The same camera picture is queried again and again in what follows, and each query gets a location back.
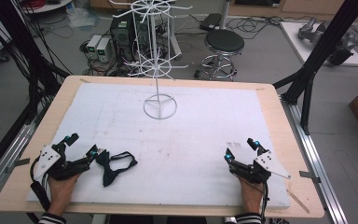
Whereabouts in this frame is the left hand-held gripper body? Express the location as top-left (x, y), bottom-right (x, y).
top-left (32, 141), bottom-right (91, 182)

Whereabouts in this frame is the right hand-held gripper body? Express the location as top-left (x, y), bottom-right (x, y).
top-left (227, 149), bottom-right (292, 185)

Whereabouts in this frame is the person's right hand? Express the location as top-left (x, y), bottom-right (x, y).
top-left (238, 177), bottom-right (265, 215)

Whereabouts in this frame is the person's left hand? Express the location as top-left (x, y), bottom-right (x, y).
top-left (47, 172), bottom-right (82, 217)

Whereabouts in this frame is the grey metal clip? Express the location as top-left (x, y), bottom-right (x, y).
top-left (5, 157), bottom-right (32, 175)
top-left (298, 170), bottom-right (322, 185)

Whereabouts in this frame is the white foam board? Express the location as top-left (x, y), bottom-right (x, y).
top-left (26, 82), bottom-right (292, 210)

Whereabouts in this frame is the tan tape strip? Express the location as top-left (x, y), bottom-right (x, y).
top-left (285, 188), bottom-right (311, 215)

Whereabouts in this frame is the grey bench power supply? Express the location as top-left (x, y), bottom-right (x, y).
top-left (95, 37), bottom-right (112, 63)
top-left (86, 35), bottom-right (103, 61)

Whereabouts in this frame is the black round stool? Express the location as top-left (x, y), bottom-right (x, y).
top-left (194, 28), bottom-right (246, 82)

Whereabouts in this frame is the white floor board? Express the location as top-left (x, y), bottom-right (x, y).
top-left (279, 21), bottom-right (358, 68)

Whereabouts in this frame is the black computer tower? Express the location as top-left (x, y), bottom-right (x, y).
top-left (109, 13), bottom-right (152, 64)

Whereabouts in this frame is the clear plastic bag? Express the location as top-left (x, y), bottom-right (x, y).
top-left (64, 5), bottom-right (101, 30)

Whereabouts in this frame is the black flat box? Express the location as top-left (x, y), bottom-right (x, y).
top-left (199, 12), bottom-right (223, 32)

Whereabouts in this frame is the white pole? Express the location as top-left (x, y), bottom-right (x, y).
top-left (218, 0), bottom-right (233, 31)

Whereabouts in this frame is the white round table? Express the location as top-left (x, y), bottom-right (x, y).
top-left (21, 0), bottom-right (75, 15)

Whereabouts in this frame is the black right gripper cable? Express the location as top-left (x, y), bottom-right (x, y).
top-left (260, 181), bottom-right (270, 224)

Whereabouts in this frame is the aluminium rail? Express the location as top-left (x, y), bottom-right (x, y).
top-left (280, 95), bottom-right (350, 224)
top-left (0, 119), bottom-right (43, 208)

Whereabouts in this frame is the white wire display rack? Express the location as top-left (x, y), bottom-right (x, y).
top-left (108, 0), bottom-right (194, 120)

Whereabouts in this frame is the black frame strut with cables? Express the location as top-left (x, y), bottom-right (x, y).
top-left (0, 0), bottom-right (73, 125)

